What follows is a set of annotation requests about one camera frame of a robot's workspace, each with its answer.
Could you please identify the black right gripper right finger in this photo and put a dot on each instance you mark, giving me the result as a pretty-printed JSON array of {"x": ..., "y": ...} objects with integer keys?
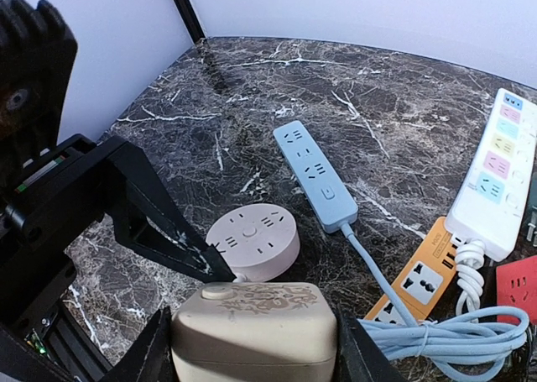
[{"x": 358, "y": 356}]

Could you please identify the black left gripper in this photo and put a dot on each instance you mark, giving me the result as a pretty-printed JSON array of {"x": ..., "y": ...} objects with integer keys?
[{"x": 47, "y": 205}]

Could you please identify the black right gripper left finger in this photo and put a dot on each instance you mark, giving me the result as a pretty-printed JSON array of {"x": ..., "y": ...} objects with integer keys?
[{"x": 149, "y": 358}]

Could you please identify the beige cube socket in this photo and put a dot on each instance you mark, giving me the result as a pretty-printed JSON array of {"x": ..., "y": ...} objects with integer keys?
[{"x": 254, "y": 332}]

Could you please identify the red cube socket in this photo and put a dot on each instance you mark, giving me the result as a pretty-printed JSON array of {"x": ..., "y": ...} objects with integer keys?
[{"x": 516, "y": 286}]

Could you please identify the dark green cube socket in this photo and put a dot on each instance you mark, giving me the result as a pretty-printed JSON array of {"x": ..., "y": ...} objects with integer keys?
[{"x": 530, "y": 213}]

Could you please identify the orange plug adapter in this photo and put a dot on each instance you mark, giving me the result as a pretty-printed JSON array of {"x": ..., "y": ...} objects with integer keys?
[{"x": 430, "y": 270}]

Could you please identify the pink round socket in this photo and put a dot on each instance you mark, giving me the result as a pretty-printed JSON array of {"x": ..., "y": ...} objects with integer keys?
[{"x": 259, "y": 242}]

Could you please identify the small blue-white power strip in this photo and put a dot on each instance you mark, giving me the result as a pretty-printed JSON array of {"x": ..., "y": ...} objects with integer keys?
[{"x": 331, "y": 201}]

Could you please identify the long white power strip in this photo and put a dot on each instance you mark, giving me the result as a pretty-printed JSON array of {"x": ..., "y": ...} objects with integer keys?
[{"x": 490, "y": 204}]

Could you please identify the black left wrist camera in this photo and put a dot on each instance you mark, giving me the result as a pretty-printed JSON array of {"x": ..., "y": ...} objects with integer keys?
[{"x": 38, "y": 52}]

